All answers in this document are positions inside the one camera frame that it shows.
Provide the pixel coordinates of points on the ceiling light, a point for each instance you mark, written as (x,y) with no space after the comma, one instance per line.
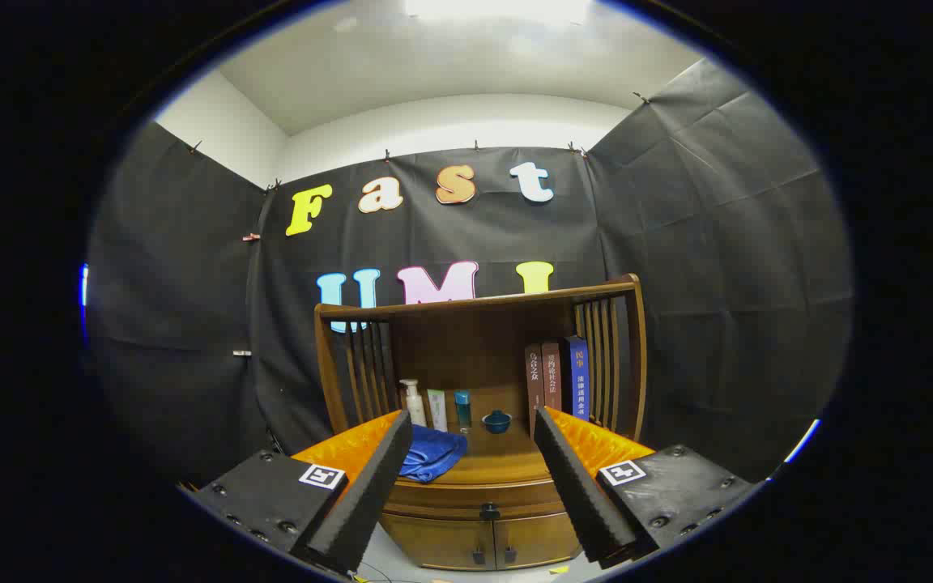
(499,8)

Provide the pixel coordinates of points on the blue towel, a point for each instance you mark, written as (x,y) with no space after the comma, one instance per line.
(434,453)

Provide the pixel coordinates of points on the white green tube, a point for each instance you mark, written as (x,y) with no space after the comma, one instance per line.
(437,411)

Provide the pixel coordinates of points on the blue book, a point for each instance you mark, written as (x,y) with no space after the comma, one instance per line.
(579,380)

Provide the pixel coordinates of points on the reddish brown book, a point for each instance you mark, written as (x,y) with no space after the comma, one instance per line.
(551,376)

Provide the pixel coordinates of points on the wooden cabinet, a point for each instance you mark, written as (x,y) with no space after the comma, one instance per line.
(466,348)

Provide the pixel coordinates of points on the wooden drawer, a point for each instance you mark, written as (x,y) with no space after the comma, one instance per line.
(442,500)

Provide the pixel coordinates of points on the blue capped clear bottle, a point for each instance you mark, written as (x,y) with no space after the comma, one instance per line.
(463,401)

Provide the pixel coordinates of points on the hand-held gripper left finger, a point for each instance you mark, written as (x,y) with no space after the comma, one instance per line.
(369,494)

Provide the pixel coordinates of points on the white pump bottle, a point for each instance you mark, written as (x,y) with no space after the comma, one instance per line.
(415,409)

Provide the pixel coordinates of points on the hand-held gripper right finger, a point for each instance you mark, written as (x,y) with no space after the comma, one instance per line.
(580,494)

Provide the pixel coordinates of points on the wooden cabinet door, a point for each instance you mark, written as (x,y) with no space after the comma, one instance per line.
(539,534)
(434,538)

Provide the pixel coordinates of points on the wooden countertop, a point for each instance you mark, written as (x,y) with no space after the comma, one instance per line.
(499,457)

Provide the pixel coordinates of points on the blue lidded teacup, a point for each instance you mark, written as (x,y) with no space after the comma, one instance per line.
(496,423)

